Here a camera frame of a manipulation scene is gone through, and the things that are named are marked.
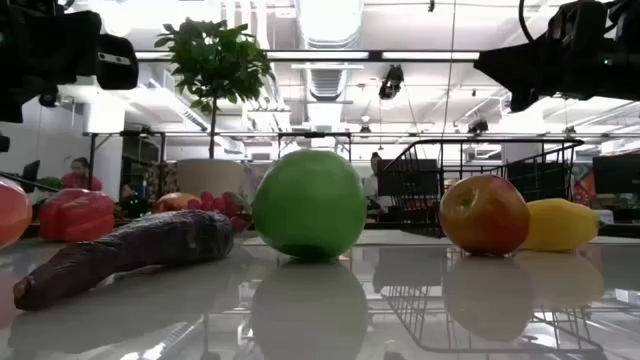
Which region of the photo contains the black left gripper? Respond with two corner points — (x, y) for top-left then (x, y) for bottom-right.
(0, 0), (140, 124)

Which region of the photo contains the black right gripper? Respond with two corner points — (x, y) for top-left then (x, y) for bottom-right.
(473, 0), (640, 114)

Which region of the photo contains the yellow-red peach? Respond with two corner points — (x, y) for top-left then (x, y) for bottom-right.
(152, 192), (201, 215)

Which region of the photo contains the red-yellow apple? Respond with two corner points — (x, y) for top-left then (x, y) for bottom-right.
(438, 173), (531, 257)

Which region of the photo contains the red bell pepper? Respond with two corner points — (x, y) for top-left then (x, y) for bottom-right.
(38, 188), (116, 243)

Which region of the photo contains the yellow lemon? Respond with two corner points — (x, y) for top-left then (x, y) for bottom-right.
(519, 198), (601, 253)

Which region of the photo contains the red grape bunch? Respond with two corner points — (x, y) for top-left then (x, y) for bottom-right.
(187, 190), (254, 234)

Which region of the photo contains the dark purple sweet potato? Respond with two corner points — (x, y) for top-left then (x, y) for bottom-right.
(13, 209), (235, 312)

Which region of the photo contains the orange-red oblong vegetable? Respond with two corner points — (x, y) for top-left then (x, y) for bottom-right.
(0, 177), (34, 250)

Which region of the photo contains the green apple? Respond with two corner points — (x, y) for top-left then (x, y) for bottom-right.
(252, 148), (369, 261)

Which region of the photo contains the potted green tree white pot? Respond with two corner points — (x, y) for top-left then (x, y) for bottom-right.
(153, 17), (276, 201)

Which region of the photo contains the person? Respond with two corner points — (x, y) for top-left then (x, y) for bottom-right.
(60, 157), (104, 192)
(362, 152), (396, 211)

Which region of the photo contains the small black monitor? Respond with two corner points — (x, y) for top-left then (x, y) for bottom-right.
(19, 159), (41, 194)

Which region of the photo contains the large black monitor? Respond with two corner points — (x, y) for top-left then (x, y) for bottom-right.
(592, 154), (640, 196)

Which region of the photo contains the long ceiling light strip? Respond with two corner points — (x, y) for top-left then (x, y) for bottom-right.
(134, 49), (481, 62)

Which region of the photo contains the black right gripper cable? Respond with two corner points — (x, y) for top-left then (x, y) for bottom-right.
(517, 0), (551, 45)

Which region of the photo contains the black ceiling-hung camera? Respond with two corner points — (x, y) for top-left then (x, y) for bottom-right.
(378, 63), (405, 101)

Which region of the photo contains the colourful wall poster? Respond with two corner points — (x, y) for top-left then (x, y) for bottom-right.
(569, 164), (596, 206)

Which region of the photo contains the black wire basket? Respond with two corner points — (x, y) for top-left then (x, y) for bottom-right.
(382, 138), (585, 239)

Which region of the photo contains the silver ventilation duct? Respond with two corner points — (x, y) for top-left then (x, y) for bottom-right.
(294, 0), (366, 101)

